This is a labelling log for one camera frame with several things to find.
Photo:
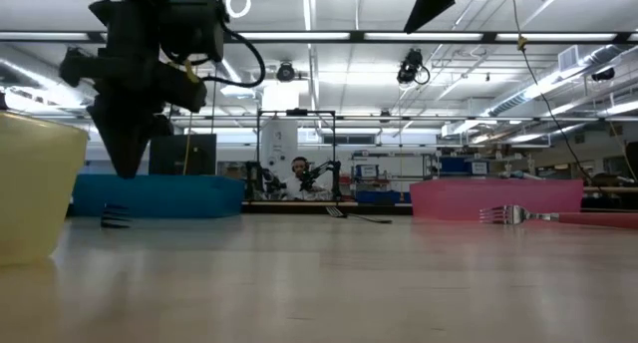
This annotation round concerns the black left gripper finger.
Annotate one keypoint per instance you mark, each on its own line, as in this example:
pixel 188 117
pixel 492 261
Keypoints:
pixel 124 138

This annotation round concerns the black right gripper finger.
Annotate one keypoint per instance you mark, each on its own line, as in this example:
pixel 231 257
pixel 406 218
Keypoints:
pixel 431 4

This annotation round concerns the black fork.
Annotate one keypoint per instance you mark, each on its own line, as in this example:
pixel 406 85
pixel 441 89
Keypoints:
pixel 114 216
pixel 336 213

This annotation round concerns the background black robot arm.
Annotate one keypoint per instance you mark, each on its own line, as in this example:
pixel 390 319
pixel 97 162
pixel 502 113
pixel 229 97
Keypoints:
pixel 266 181
pixel 321 173

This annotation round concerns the black background monitor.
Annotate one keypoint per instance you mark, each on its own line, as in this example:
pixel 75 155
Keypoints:
pixel 182 154

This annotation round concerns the blue plastic bin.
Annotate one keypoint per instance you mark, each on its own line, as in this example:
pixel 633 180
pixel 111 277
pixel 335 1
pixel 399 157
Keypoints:
pixel 169 196

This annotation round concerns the yellow plastic bin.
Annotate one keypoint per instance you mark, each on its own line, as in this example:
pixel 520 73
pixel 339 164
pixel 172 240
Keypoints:
pixel 35 193

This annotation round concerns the black overhead light bar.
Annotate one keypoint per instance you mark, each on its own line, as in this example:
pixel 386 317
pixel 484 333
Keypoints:
pixel 309 36

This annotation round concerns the round black ceiling fixture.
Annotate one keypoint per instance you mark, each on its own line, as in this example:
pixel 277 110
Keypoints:
pixel 285 72

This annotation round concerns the white background machine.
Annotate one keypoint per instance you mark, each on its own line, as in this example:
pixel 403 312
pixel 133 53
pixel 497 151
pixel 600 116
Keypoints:
pixel 279 143

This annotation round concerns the blue storage crate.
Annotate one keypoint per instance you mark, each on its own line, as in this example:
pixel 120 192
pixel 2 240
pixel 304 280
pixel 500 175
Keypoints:
pixel 456 166
pixel 381 196

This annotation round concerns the person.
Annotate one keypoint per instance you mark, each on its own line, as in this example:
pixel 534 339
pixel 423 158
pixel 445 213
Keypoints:
pixel 300 176

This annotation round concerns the pink plastic bin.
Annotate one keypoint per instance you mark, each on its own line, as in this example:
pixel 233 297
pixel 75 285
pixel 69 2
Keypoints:
pixel 448 196

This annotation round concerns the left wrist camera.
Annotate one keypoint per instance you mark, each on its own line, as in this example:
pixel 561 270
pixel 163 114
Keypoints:
pixel 192 29

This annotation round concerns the black background station frame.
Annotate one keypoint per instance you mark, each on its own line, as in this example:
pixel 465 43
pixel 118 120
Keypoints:
pixel 296 112

